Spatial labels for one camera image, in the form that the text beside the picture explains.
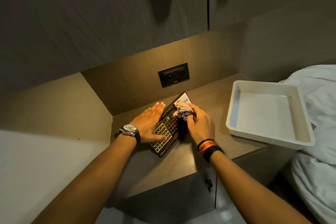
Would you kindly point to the person's left hand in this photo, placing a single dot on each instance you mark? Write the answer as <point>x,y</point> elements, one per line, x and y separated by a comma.
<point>147,124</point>

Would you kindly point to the person's right hand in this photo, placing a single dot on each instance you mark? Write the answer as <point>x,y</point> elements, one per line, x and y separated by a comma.
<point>200,124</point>

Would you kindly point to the person's right fingers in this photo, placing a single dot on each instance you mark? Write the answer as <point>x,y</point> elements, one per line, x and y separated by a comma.
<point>191,116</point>

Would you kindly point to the person's left thumb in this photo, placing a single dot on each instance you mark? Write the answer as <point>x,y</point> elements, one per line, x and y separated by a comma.
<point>160,135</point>

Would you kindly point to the pinkish cleaning cloth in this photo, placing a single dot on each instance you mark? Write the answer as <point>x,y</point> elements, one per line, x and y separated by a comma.
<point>183,109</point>

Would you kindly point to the person's right forearm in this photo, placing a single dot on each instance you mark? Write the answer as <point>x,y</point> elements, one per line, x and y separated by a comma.
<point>254,192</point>

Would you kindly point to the person's left forearm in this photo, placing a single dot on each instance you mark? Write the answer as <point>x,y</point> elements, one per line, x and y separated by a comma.
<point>86,181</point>

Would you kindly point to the brown wooden bedside cabinet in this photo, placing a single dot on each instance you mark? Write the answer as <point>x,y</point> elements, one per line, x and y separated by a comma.
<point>168,168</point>

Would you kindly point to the black wristband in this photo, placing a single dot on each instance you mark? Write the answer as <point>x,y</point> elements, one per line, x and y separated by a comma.
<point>212,151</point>

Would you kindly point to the white square plastic tray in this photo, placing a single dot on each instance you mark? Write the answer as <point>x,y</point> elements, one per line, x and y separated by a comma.
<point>267,113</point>

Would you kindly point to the white bed duvet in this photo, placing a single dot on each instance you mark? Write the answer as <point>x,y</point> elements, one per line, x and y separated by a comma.
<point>315,137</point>

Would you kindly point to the black wall socket plate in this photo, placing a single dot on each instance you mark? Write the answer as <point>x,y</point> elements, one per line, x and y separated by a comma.
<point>173,75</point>

